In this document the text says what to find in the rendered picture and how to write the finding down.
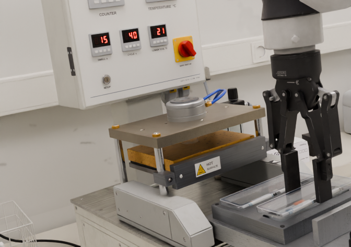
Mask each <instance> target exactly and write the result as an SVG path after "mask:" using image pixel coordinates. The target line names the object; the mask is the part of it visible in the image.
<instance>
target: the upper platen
mask: <svg viewBox="0 0 351 247"><path fill-rule="evenodd" d="M251 138H254V135H251V134H245V133H238V132H231V131H224V130H220V131H216V132H213V133H210V134H206V135H203V136H200V137H196V138H193V139H189V140H186V141H183V142H180V143H177V144H173V145H170V146H167V147H163V156H164V160H165V167H166V170H167V171H170V165H171V164H174V163H177V162H180V161H183V160H187V159H190V158H193V157H196V156H199V155H202V154H205V153H208V152H211V151H214V150H217V149H221V148H224V147H227V146H230V145H233V144H236V143H239V142H242V141H245V140H248V139H251ZM127 154H128V159H129V160H130V161H131V162H129V166H130V167H131V168H134V169H137V170H141V171H144V172H147V173H151V174H153V172H155V171H157V167H156V159H155V152H154V148H152V147H148V146H143V145H139V146H135V147H132V148H128V149H127Z"/></svg>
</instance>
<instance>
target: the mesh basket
mask: <svg viewBox="0 0 351 247"><path fill-rule="evenodd" d="M10 202H13V205H14V204H15V205H14V210H15V207H16V211H15V215H16V220H17V217H18V214H19V210H20V214H19V217H18V221H17V226H18V222H19V220H20V215H21V212H22V216H21V220H20V223H19V226H18V227H16V228H13V229H9V230H8V228H7V230H6V231H3V232H0V234H1V233H5V232H7V233H5V234H8V237H9V243H10V247H13V246H17V245H20V244H22V247H26V245H27V243H28V246H27V247H29V245H30V247H33V243H34V240H35V241H36V235H35V232H34V226H33V222H32V221H31V220H30V219H29V218H28V217H27V215H26V214H25V213H24V212H23V211H22V210H21V209H20V207H19V206H18V205H17V204H16V203H15V202H14V201H9V202H4V203H1V204H0V205H2V207H3V204H6V203H10ZM17 209H18V213H17V214H16V212H17ZM3 212H4V207H3ZM11 216H14V215H11ZM24 216H25V220H24ZM7 217H10V216H7ZM7 217H5V212H4V218H5V222H6V218H7ZM22 217H23V220H24V224H23V221H22ZM26 218H27V221H26ZM0 219H3V218H0ZM25 221H26V225H25ZM29 221H30V223H29ZM27 222H28V224H27ZM21 223H22V225H21V226H20V224H21ZM29 225H30V227H31V225H32V226H33V232H34V236H33V232H32V227H31V232H32V233H31V232H30V227H29ZM26 226H28V227H29V230H28V227H26ZM6 227H7V222H6ZM22 227H23V229H24V227H25V230H24V234H23V230H22ZM19 228H20V230H19ZM15 229H18V231H19V236H20V233H21V236H20V240H21V238H22V241H23V243H20V244H16V245H13V246H12V245H11V241H10V236H9V233H11V232H14V231H12V230H15ZM26 229H27V231H28V236H27V231H26ZM21 230H22V231H21ZM9 231H11V232H9ZM15 231H17V230H15ZM25 231H26V235H25ZM29 232H30V237H31V235H32V237H33V240H32V237H31V240H30V237H29ZM2 235H4V234H2ZM24 235H25V236H24ZM26 236H27V239H26ZM28 237H29V241H28ZM25 240H26V241H25ZM30 241H31V243H32V241H33V243H32V246H31V243H29V242H30ZM25 243H26V244H25ZM36 246H37V241H36ZM36 246H35V243H34V247H36ZM37 247H38V246H37Z"/></svg>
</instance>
